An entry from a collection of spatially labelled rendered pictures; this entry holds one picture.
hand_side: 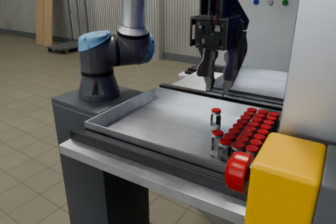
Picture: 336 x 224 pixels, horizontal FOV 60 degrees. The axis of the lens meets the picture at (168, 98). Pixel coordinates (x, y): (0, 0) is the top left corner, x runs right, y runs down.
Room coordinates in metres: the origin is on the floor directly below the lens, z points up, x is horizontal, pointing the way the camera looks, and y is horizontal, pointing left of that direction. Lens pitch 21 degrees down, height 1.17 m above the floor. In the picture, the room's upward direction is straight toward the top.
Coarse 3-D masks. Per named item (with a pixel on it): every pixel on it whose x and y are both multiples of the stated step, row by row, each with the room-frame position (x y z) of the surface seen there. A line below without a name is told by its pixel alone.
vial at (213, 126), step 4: (212, 112) 0.56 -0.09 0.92; (220, 112) 0.56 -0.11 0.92; (212, 116) 0.56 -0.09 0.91; (216, 116) 0.55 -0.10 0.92; (220, 116) 0.56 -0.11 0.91; (212, 120) 0.56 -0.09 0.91; (216, 120) 0.55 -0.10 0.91; (212, 124) 0.56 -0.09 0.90; (216, 124) 0.55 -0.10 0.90; (212, 128) 0.56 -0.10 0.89; (216, 128) 0.55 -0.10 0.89
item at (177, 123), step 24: (144, 96) 0.71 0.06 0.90; (168, 96) 0.73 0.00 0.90; (192, 96) 0.69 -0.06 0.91; (96, 120) 0.56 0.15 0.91; (120, 120) 0.61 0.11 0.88; (144, 120) 0.61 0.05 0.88; (168, 120) 0.61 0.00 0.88; (192, 120) 0.61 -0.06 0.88; (144, 144) 0.46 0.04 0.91; (168, 144) 0.50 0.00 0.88; (192, 144) 0.50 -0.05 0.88; (216, 168) 0.38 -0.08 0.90
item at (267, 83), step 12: (240, 72) 0.98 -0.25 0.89; (252, 72) 0.95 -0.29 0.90; (264, 72) 0.93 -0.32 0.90; (276, 72) 0.91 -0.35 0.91; (216, 84) 0.83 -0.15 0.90; (240, 84) 0.87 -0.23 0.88; (252, 84) 0.87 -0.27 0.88; (264, 84) 0.87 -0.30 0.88; (276, 84) 0.87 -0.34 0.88; (240, 96) 0.71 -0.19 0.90; (252, 96) 0.70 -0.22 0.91; (264, 96) 0.68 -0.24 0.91; (276, 96) 0.76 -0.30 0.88
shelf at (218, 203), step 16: (192, 80) 0.92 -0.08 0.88; (64, 144) 0.50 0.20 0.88; (80, 144) 0.50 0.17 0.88; (80, 160) 0.47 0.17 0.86; (96, 160) 0.45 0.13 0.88; (112, 160) 0.45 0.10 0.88; (128, 160) 0.45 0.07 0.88; (128, 176) 0.41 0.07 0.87; (144, 176) 0.40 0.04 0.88; (160, 176) 0.40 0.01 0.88; (176, 176) 0.40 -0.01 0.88; (160, 192) 0.38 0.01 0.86; (176, 192) 0.37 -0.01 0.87; (192, 192) 0.36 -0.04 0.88; (208, 192) 0.36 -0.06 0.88; (208, 208) 0.34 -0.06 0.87; (224, 208) 0.33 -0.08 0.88; (240, 208) 0.33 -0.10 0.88
